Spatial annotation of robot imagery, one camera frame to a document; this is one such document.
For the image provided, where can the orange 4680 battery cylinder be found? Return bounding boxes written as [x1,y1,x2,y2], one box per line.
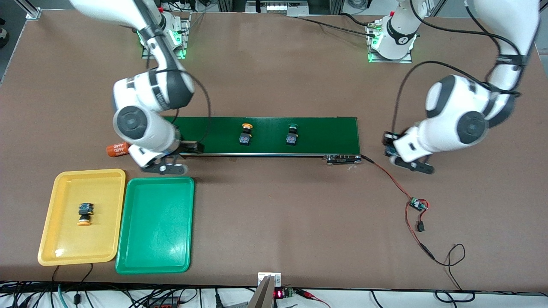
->
[106,142,131,158]

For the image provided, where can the yellow cap push button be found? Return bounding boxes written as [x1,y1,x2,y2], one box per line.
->
[238,123,254,145]
[77,201,94,227]

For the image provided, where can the small motor controller board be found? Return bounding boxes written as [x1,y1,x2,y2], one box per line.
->
[408,196,429,213]

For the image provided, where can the green belt conveyor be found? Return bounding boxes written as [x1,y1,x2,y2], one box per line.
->
[169,115,363,166]

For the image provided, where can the green plastic tray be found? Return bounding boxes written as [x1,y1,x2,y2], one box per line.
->
[115,176,196,275]

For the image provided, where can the yellow plastic tray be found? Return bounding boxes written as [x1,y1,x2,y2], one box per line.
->
[37,169,126,267]

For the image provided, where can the red clip lead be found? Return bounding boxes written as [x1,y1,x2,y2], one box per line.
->
[295,289,331,308]

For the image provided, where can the grey lit control box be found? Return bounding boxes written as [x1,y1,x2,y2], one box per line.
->
[245,0,310,17]

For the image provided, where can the red black conveyor wire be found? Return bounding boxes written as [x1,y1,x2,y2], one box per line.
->
[360,154,415,202]

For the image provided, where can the black inline switch with leads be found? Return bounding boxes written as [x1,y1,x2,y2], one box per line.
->
[417,199,430,233]

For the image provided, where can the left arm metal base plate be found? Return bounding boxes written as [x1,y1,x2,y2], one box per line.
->
[367,21,414,64]

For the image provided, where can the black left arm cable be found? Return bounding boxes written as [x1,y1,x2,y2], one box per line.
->
[392,0,523,135]

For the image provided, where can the red black wire with connector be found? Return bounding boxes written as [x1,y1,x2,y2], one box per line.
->
[405,201,436,261]

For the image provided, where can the black power cable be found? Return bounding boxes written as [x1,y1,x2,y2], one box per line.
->
[432,243,476,303]

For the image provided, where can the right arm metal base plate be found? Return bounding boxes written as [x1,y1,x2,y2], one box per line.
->
[141,13,191,59]

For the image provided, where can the black base supply cable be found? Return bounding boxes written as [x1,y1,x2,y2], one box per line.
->
[295,15,377,38]

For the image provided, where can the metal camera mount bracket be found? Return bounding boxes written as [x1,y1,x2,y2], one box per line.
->
[247,272,282,308]

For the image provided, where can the aluminium frame profile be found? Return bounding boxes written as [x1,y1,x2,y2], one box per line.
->
[15,0,42,20]

